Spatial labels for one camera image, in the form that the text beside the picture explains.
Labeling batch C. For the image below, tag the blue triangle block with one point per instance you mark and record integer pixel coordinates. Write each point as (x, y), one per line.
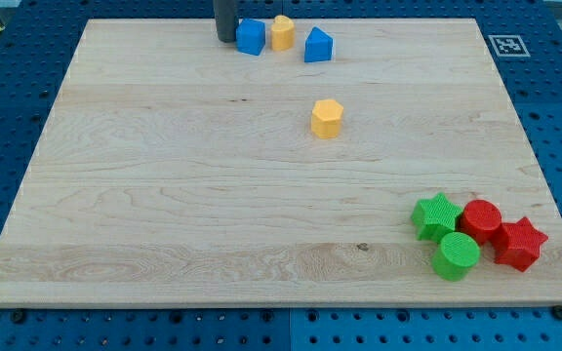
(318, 46)

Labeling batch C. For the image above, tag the yellow heart block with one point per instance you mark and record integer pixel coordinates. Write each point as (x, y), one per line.
(282, 33)

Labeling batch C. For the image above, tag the yellow hexagon block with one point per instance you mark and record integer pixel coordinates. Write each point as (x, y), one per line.
(326, 118)

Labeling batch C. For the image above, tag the light wooden board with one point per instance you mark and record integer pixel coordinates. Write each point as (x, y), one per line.
(176, 172)

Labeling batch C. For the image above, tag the blue cube block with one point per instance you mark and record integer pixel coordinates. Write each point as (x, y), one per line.
(250, 36)

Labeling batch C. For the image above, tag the green star block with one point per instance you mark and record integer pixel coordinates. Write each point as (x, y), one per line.
(435, 217)

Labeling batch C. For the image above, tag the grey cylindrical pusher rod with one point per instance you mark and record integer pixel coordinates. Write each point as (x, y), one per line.
(226, 18)

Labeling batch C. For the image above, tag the green cylinder block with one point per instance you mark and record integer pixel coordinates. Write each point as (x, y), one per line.
(456, 255)

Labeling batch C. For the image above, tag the red cylinder block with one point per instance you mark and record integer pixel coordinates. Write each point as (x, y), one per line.
(480, 220)

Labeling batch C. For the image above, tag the red star block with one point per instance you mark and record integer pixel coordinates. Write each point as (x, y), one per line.
(518, 244)

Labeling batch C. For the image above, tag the white fiducial marker tag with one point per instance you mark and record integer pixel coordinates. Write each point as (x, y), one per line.
(509, 46)

